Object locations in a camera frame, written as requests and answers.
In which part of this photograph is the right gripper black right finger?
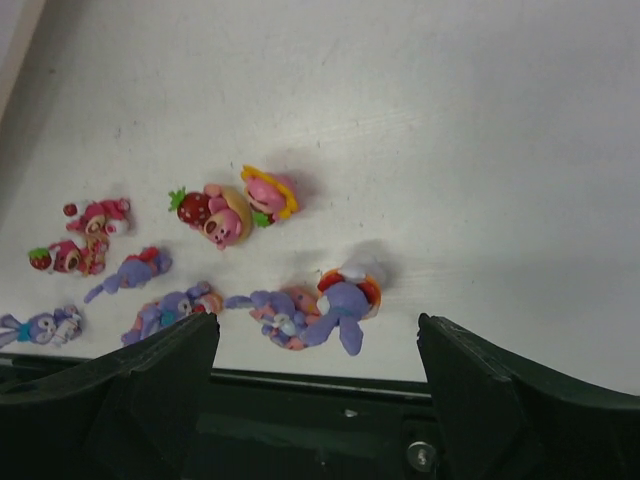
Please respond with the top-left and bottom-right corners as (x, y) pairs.
(417, 314), (639, 479)

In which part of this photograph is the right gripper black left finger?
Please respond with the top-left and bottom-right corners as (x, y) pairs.
(1, 313), (219, 479)

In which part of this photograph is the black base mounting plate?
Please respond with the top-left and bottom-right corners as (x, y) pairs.
(0, 352), (640, 480)

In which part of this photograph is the purple bunny with blue bow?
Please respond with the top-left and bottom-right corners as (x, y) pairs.
(1, 305), (84, 348)

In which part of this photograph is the purple bunny with pink base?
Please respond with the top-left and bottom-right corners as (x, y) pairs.
(163, 281), (223, 319)

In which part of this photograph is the small purple bunny figure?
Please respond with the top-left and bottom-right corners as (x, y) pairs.
(83, 246), (173, 304)

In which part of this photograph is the pink bear with strawberry hat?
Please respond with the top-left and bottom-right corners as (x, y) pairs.
(28, 235), (110, 277)

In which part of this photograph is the pink striped bear with strawberry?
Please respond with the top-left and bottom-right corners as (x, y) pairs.
(62, 197), (131, 236)

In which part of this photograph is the pink bear on tan donut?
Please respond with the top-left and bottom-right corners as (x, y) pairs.
(168, 183), (253, 250)

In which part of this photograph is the pink bear in yellow flower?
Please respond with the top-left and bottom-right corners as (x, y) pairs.
(241, 165), (300, 228)

